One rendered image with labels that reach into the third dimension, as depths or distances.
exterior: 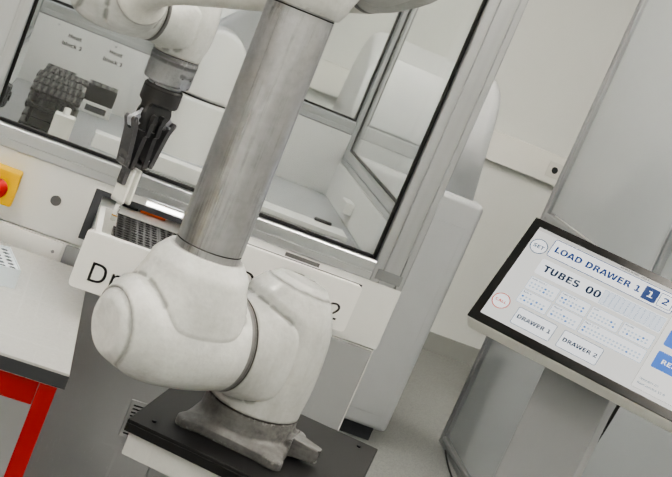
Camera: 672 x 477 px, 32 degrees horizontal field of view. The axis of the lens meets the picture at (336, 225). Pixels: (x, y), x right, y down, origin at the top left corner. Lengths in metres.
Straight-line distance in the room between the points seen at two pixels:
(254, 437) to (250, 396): 0.07
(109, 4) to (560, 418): 1.33
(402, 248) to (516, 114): 3.47
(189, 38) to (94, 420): 0.92
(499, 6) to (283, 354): 1.04
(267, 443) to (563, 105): 4.38
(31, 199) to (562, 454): 1.27
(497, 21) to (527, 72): 3.45
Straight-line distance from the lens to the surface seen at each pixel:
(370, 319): 2.58
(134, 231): 2.36
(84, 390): 2.59
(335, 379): 2.62
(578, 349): 2.53
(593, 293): 2.61
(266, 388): 1.79
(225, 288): 1.65
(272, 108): 1.62
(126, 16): 2.03
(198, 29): 2.14
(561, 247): 2.67
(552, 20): 5.96
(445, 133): 2.51
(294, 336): 1.77
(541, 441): 2.66
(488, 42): 2.51
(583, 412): 2.62
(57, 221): 2.48
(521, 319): 2.55
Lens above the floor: 1.47
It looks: 10 degrees down
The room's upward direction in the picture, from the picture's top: 23 degrees clockwise
